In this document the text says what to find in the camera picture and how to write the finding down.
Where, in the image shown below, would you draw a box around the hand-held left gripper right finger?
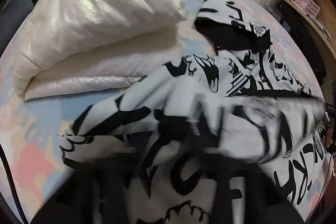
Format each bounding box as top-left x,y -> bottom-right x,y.
231,182 -> 307,224

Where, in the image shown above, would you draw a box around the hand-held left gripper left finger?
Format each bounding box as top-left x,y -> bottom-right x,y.
37,161 -> 105,224

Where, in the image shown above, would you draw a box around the white black printed jacket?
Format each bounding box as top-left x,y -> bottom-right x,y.
59,0 -> 328,224

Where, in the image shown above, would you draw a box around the person's right hand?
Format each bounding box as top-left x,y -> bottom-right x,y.
325,119 -> 336,149

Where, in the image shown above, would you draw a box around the pastel patterned bed blanket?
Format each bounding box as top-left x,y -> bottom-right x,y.
0,0 -> 334,224

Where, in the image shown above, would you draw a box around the black and white clothing pile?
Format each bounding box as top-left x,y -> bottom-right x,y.
276,0 -> 327,85

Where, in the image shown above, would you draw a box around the pink drawer organizer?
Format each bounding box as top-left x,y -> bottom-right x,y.
289,0 -> 321,17

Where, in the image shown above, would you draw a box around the cream puffer jacket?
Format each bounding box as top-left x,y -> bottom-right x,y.
12,0 -> 189,102

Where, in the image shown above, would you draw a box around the grey folded quilt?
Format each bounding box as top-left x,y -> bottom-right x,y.
0,0 -> 34,56

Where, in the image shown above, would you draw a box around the black cable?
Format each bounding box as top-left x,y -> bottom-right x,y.
0,145 -> 23,224

